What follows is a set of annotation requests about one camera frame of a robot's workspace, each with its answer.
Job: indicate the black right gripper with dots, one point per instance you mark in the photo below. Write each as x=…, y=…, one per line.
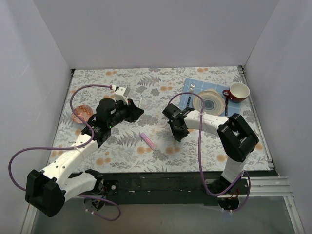
x=178, y=127

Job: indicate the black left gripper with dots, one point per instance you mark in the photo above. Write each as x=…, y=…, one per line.
x=130, y=110

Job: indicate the pink highlighter pen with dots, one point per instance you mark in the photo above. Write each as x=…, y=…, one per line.
x=148, y=141

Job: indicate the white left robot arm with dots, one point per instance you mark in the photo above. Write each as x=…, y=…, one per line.
x=50, y=188

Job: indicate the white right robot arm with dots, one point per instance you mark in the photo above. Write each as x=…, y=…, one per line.
x=236, y=136

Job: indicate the blue checkered cloth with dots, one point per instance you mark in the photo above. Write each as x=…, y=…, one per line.
x=202, y=86

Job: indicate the beige blue-ringed plate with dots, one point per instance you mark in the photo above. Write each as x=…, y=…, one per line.
x=213, y=103

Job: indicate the red patterned small bowl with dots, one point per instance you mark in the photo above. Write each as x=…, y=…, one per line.
x=83, y=111

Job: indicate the red white mug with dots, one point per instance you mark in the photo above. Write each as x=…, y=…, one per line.
x=237, y=92

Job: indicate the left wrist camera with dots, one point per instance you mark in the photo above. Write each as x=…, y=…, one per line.
x=121, y=94

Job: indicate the silver fork black handle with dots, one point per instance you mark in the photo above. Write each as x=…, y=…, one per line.
x=191, y=90

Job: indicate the black-handled knife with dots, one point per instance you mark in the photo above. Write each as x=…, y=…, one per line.
x=226, y=106

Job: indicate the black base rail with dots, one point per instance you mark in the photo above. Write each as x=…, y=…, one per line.
x=177, y=188

